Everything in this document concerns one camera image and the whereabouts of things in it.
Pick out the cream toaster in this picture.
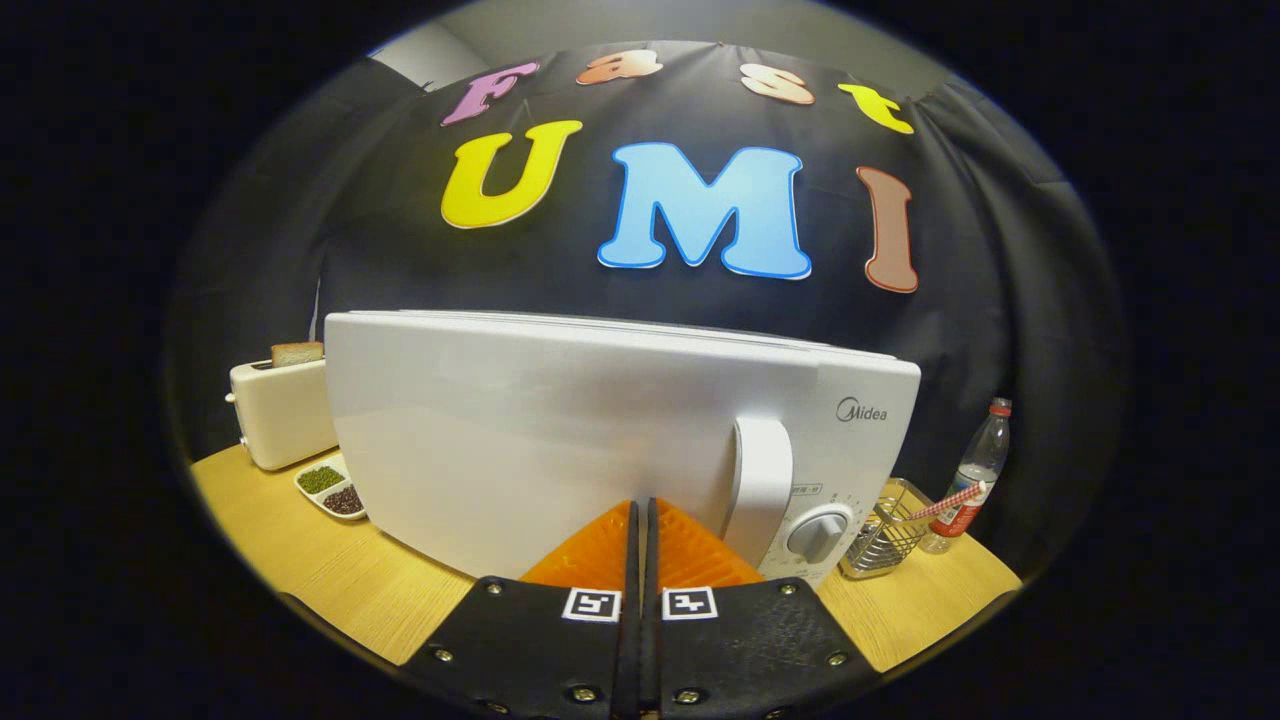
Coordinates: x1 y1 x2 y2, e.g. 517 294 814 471
225 355 339 471

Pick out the red white striped straw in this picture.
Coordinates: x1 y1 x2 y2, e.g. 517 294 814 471
905 480 991 523

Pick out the metal wire basket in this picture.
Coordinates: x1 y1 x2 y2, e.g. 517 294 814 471
840 478 936 581

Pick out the clear plastic bottle red label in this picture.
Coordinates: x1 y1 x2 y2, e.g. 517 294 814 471
920 397 1013 555

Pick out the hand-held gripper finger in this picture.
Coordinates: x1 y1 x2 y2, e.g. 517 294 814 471
400 498 641 720
645 497 883 720

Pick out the white microwave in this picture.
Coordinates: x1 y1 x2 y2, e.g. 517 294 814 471
324 309 922 591

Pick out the white divided dish with beans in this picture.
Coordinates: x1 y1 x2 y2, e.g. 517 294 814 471
294 455 369 522

